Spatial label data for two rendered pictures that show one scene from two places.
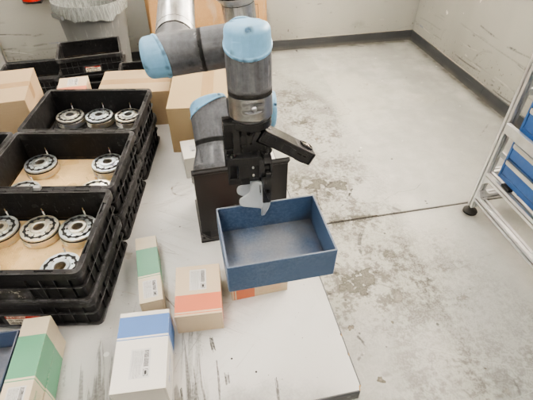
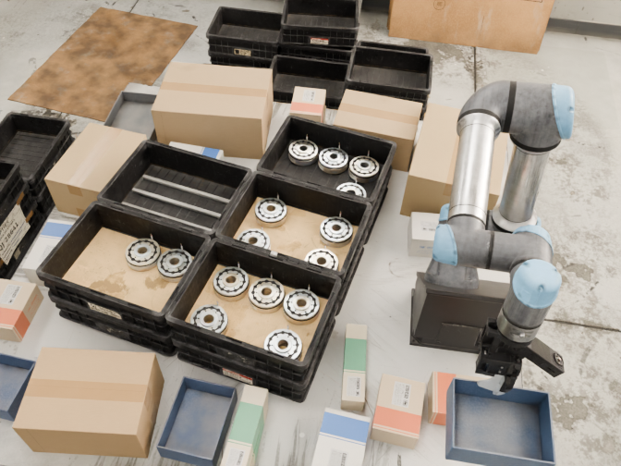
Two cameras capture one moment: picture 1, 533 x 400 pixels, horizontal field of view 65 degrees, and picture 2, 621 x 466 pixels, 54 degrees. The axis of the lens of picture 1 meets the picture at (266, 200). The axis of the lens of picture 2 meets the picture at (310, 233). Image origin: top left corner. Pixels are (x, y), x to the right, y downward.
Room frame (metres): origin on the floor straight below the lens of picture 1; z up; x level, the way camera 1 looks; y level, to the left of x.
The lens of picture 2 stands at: (-0.06, 0.20, 2.29)
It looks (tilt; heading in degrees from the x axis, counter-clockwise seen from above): 50 degrees down; 19
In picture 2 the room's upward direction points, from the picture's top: 3 degrees clockwise
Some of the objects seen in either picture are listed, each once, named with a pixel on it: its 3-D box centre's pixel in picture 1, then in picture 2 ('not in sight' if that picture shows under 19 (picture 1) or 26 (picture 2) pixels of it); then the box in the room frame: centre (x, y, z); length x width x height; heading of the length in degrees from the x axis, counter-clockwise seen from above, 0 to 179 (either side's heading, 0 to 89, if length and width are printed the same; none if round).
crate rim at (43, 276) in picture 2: not in sight; (126, 256); (0.74, 1.03, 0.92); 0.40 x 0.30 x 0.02; 91
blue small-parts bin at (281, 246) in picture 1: (274, 240); (497, 425); (0.55, -0.01, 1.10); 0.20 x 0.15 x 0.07; 102
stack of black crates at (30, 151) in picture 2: not in sight; (31, 172); (1.34, 2.05, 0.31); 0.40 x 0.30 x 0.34; 12
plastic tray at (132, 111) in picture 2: not in sight; (136, 118); (1.45, 1.48, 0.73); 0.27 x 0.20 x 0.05; 14
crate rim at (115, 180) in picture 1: (60, 160); (295, 221); (1.04, 0.64, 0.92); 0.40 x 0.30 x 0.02; 91
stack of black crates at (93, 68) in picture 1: (97, 80); (319, 49); (2.70, 1.16, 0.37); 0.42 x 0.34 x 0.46; 102
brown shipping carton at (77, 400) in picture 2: not in sight; (94, 402); (0.37, 0.93, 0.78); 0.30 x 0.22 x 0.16; 109
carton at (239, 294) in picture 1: (254, 270); (459, 400); (0.76, 0.03, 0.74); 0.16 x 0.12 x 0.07; 104
